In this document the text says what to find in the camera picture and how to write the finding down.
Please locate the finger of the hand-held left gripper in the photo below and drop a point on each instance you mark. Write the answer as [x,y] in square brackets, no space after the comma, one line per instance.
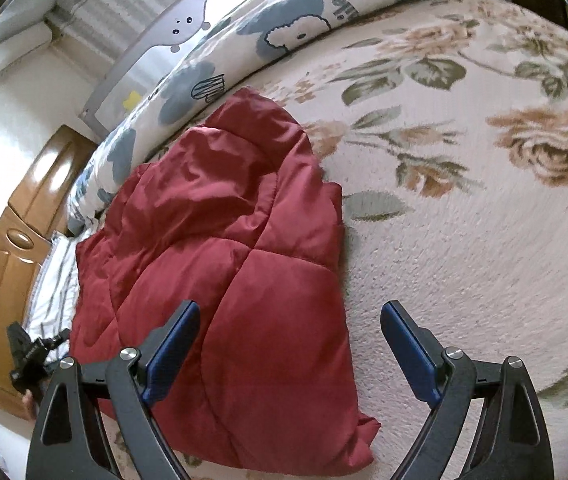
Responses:
[56,340]

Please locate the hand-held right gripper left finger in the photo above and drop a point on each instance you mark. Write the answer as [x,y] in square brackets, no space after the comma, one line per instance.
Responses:
[171,350]

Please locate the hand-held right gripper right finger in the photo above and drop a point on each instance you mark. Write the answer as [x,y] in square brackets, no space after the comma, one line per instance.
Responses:
[406,350]

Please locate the red quilted jacket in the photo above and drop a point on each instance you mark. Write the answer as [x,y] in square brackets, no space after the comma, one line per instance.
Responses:
[213,260]

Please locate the striped pillow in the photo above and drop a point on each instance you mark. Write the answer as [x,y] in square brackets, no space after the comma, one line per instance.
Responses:
[56,285]

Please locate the wooden headboard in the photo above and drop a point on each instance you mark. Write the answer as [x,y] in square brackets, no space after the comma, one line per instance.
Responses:
[8,280]

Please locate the floral bed blanket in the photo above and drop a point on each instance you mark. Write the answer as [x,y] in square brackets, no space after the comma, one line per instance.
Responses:
[464,260]

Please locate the white box-shaped fixture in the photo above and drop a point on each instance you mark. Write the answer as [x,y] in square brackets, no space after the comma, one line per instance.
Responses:
[18,52]

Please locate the striped curtain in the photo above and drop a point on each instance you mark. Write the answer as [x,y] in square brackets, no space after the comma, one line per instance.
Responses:
[123,0]

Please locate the blue and white printed quilt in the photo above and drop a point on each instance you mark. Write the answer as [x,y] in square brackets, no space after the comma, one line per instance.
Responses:
[274,15]

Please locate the grey bed rail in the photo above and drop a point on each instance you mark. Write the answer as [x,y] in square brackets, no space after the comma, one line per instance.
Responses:
[113,95]

